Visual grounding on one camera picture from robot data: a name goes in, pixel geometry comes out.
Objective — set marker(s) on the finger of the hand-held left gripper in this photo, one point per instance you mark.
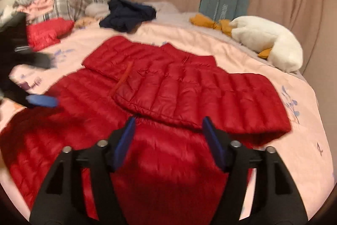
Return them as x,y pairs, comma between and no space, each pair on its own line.
34,59
42,101

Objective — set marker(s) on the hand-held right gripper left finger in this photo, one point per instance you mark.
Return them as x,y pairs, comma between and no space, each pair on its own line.
126,140

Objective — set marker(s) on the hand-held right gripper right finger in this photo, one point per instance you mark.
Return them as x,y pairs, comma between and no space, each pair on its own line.
213,143

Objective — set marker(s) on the large red down jacket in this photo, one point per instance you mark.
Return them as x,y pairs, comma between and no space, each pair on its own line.
171,88

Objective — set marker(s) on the pile of pink clothes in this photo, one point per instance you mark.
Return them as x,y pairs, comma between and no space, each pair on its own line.
39,5

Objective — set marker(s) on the folded red down jacket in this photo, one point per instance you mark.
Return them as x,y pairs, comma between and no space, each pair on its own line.
47,31

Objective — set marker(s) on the yellow patterned cloth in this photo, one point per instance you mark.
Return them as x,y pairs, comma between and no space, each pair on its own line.
85,22

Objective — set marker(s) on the pink printed blanket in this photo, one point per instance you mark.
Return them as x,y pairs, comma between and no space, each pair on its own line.
289,161

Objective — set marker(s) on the light grey garment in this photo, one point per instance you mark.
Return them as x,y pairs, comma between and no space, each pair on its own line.
96,10

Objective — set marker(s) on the navy blue garment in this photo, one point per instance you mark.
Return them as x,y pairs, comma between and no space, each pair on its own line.
126,15

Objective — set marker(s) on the white goose plush toy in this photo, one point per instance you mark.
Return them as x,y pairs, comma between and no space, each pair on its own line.
263,35

